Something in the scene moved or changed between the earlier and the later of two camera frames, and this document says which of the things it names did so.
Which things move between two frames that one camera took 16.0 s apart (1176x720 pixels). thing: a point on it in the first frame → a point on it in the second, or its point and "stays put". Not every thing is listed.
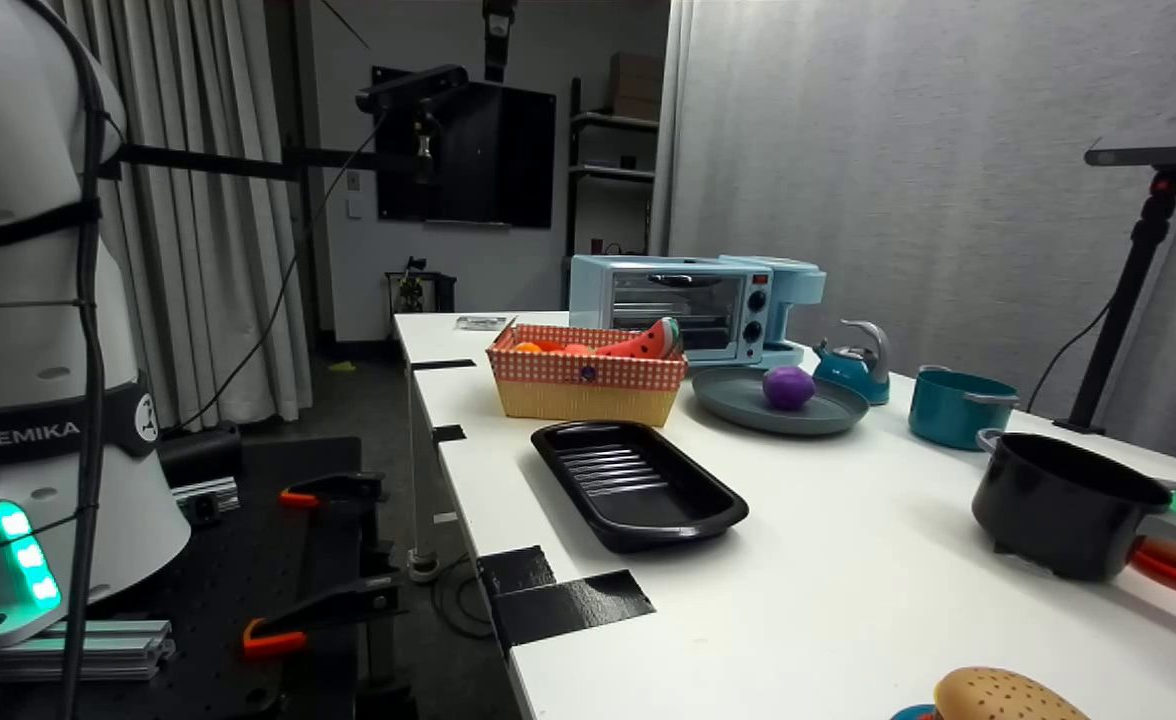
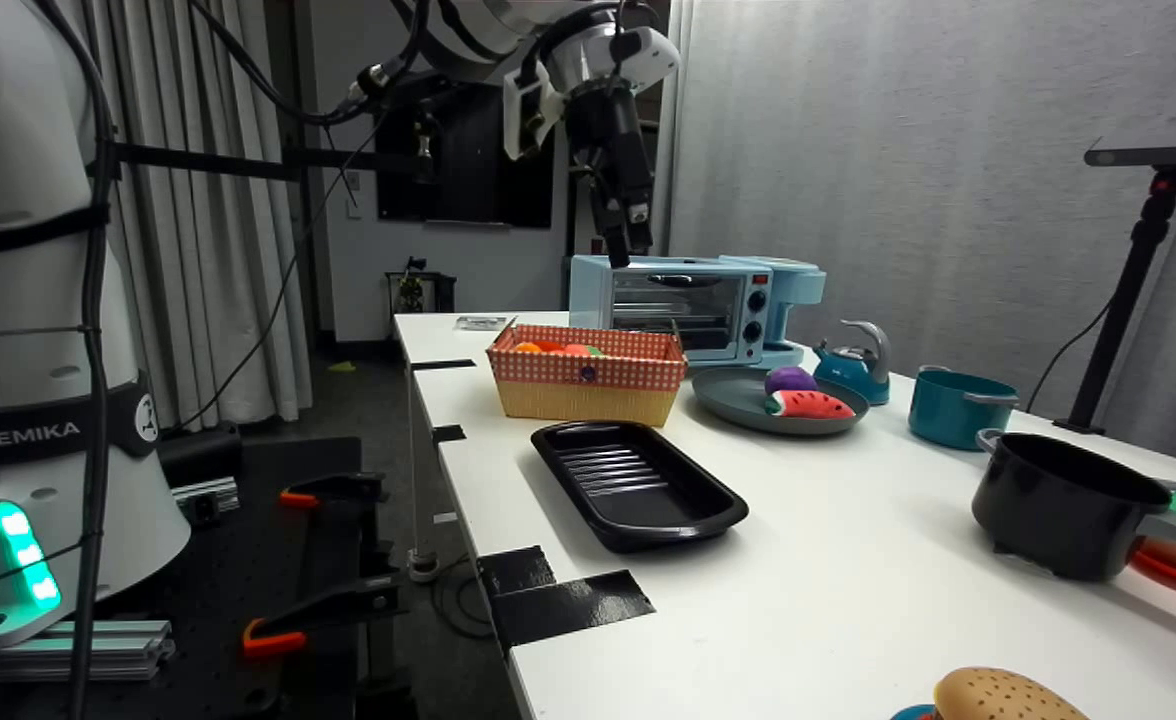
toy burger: x=995 y=694 stays put
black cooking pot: x=1056 y=505 stays put
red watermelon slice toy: x=657 y=341 → x=815 y=405
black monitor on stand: x=458 y=149 stays put
